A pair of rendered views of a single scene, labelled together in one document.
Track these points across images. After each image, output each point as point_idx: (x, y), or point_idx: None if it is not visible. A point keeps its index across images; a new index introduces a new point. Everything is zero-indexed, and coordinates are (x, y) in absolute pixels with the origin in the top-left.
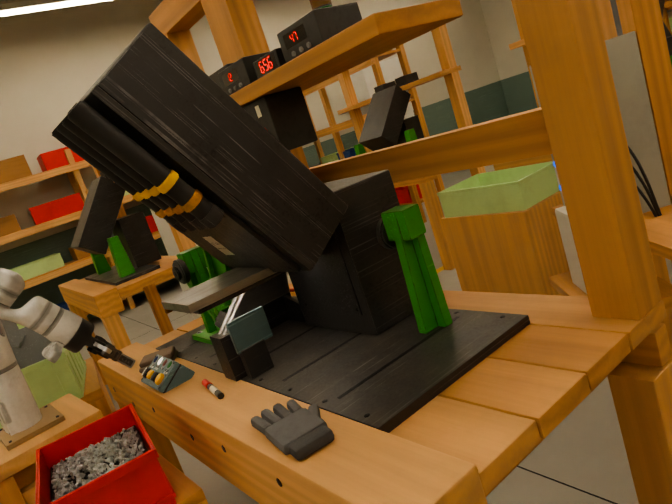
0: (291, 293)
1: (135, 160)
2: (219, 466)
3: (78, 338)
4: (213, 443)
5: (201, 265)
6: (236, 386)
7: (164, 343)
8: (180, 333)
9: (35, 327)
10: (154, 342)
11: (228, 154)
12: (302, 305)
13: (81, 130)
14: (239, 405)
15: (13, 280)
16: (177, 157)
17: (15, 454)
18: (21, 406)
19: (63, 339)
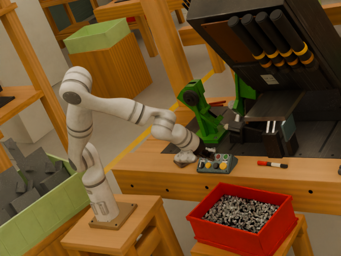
0: (225, 104)
1: (296, 39)
2: (294, 204)
3: (200, 146)
4: (297, 191)
5: (202, 92)
6: (286, 160)
7: (154, 150)
8: (158, 141)
9: (182, 142)
10: (141, 150)
11: (317, 28)
12: None
13: (269, 25)
14: (307, 168)
15: (175, 115)
16: (305, 34)
17: (130, 230)
18: (113, 201)
19: (194, 148)
